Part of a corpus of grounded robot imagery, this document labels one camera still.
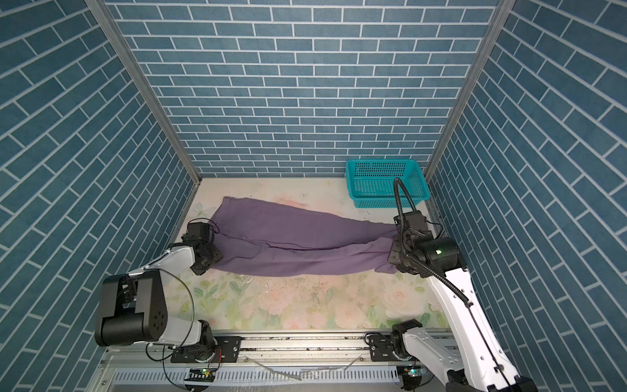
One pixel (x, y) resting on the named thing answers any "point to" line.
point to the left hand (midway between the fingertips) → (214, 257)
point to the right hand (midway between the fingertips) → (397, 251)
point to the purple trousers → (256, 237)
